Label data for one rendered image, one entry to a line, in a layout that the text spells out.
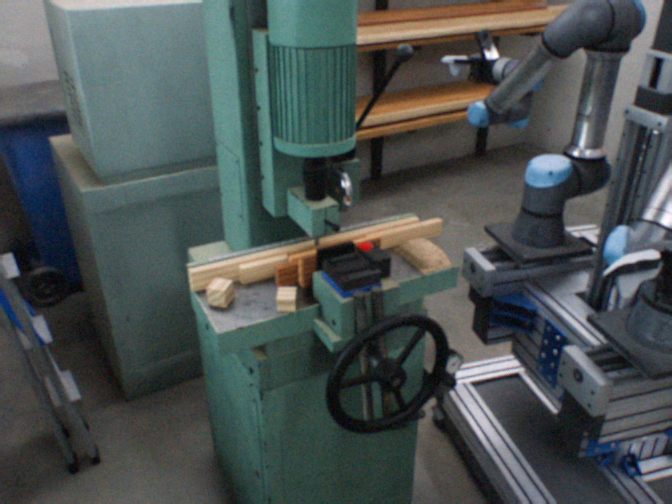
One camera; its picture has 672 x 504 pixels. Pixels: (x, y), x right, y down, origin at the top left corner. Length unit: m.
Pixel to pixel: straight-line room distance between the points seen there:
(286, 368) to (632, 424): 0.79
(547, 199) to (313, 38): 0.85
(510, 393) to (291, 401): 0.99
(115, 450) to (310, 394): 1.07
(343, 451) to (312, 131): 0.82
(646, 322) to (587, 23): 0.72
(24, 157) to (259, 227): 1.56
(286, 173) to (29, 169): 1.71
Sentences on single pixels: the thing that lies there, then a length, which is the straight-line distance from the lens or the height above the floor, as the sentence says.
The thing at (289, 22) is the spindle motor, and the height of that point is 1.46.
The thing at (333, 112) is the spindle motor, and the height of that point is 1.29.
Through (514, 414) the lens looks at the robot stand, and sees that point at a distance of 2.13.
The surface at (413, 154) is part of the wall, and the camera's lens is 4.59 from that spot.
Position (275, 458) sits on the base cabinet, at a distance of 1.53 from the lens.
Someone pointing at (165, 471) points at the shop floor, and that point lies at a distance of 2.24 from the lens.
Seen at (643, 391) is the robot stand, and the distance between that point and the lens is 1.51.
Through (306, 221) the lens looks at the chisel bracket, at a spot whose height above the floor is 1.03.
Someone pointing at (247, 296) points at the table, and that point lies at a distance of 1.35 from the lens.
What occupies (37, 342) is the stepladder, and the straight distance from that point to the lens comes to 2.00.
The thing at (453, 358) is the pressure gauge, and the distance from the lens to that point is 1.54.
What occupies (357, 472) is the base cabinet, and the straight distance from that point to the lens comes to 1.71.
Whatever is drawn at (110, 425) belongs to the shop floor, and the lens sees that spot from 2.46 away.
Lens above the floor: 1.62
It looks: 28 degrees down
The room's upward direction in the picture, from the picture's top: straight up
